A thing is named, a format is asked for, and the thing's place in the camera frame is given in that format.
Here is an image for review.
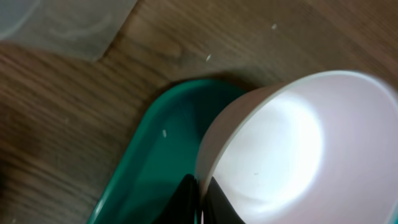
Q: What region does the teal serving tray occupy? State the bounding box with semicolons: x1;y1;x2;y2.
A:
90;80;248;223

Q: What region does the pink bowl with food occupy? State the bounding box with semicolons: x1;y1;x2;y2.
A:
195;70;397;223

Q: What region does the clear plastic bin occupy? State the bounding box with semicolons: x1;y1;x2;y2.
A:
1;0;137;61

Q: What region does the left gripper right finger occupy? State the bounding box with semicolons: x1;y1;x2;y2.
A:
201;177;244;224

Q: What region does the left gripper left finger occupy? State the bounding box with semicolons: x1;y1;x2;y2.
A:
152;174;199;224

